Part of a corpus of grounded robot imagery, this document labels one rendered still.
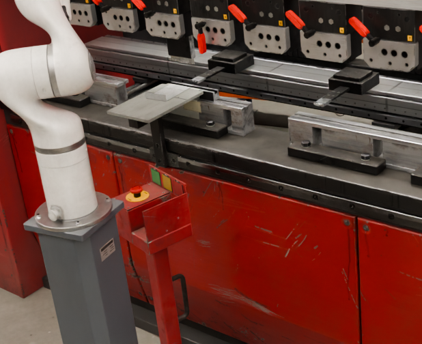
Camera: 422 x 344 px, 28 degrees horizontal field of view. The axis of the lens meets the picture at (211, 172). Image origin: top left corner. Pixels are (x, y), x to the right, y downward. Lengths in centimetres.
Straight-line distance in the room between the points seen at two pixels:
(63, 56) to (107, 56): 151
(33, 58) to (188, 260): 124
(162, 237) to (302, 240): 42
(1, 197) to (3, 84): 159
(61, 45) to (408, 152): 101
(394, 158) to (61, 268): 96
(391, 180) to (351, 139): 19
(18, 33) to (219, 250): 121
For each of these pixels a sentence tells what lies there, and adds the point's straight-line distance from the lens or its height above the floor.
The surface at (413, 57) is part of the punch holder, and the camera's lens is 227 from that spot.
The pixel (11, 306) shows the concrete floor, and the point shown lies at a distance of 371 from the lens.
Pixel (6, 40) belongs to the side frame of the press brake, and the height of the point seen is 108.
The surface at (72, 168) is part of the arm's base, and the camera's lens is 201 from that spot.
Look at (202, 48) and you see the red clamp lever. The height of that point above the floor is 117.
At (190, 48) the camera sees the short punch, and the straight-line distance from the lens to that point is 276.
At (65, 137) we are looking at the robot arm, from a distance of 198.
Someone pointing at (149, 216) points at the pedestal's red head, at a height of 78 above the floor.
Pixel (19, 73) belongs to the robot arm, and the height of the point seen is 139.
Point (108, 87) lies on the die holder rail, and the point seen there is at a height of 95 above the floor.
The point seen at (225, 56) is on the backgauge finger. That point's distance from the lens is 297.
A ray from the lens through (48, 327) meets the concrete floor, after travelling 352.
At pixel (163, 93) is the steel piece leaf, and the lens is 279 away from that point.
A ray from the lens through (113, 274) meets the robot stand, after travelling 216.
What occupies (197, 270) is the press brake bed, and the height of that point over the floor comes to 39.
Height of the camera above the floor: 196
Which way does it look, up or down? 26 degrees down
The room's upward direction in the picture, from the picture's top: 7 degrees counter-clockwise
